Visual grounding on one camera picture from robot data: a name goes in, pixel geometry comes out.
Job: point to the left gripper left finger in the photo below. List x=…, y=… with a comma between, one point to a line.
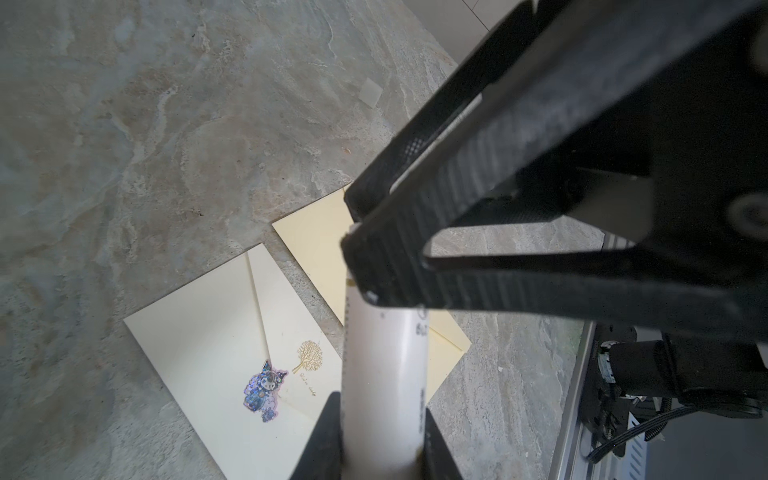
x=322, y=455

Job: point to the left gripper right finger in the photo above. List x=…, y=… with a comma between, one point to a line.
x=438, y=462

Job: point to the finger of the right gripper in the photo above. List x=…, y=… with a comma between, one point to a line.
x=484, y=66
x=617, y=172

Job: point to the cream white envelope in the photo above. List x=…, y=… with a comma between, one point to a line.
x=207, y=339

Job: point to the white glue stick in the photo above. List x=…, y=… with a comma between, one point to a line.
x=383, y=392

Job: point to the yellow manila envelope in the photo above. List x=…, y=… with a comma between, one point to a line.
x=313, y=235

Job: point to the holographic sticker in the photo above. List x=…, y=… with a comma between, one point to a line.
x=262, y=391

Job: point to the aluminium mounting rail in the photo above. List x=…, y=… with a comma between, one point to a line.
x=575, y=440

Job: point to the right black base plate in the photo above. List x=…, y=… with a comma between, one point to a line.
x=634, y=388

